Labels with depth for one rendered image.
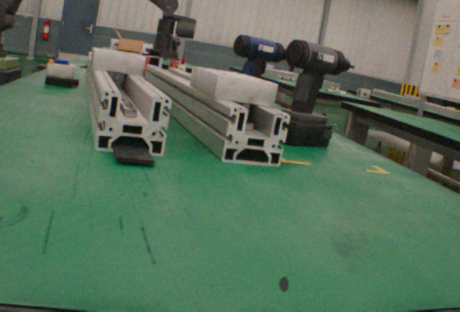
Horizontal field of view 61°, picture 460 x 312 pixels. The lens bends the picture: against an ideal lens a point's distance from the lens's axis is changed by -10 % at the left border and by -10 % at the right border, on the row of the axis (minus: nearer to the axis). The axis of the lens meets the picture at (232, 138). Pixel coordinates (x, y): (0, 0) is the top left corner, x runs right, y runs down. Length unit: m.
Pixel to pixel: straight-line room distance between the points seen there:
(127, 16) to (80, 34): 1.44
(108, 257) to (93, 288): 0.05
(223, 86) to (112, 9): 11.67
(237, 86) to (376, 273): 0.42
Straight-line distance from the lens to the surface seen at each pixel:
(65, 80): 1.24
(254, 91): 0.72
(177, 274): 0.32
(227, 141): 0.66
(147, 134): 0.61
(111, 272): 0.31
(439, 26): 4.46
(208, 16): 12.52
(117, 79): 0.93
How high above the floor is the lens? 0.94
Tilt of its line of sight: 11 degrees down
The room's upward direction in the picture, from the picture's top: 11 degrees clockwise
